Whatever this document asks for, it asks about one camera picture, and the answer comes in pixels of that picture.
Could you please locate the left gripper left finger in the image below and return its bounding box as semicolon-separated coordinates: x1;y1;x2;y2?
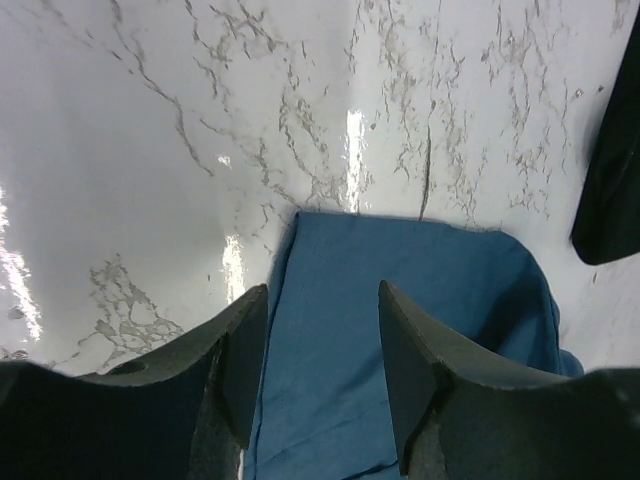
1;285;268;479

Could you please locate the folded black t shirt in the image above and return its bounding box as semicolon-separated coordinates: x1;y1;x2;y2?
571;24;639;265

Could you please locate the blue t shirt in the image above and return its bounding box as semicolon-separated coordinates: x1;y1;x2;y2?
244;212;583;479

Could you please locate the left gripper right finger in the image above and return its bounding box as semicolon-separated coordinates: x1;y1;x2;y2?
379;282;639;479

